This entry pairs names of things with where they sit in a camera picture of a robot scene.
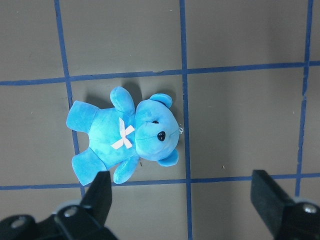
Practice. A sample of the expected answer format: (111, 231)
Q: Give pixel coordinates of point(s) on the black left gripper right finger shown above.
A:
(286, 218)

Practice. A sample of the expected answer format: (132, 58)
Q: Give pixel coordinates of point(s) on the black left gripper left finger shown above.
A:
(82, 221)

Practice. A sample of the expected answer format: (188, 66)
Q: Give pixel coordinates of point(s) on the blue teddy bear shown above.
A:
(122, 135)

